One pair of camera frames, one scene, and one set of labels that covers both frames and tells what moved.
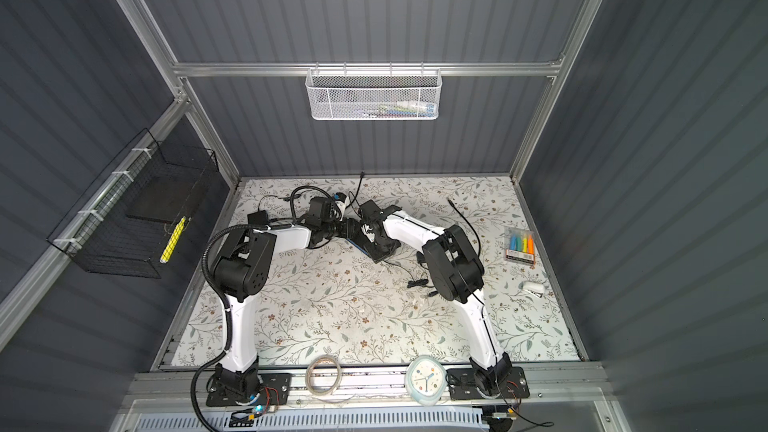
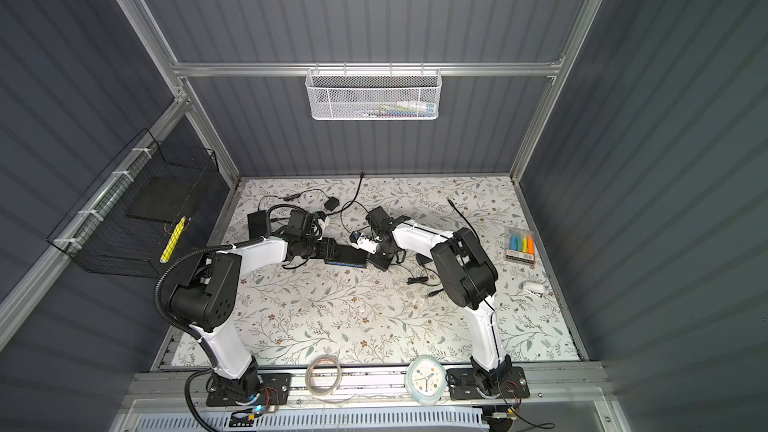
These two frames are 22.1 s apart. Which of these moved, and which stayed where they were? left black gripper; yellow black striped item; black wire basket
Moved: left black gripper
Stayed: black wire basket; yellow black striped item
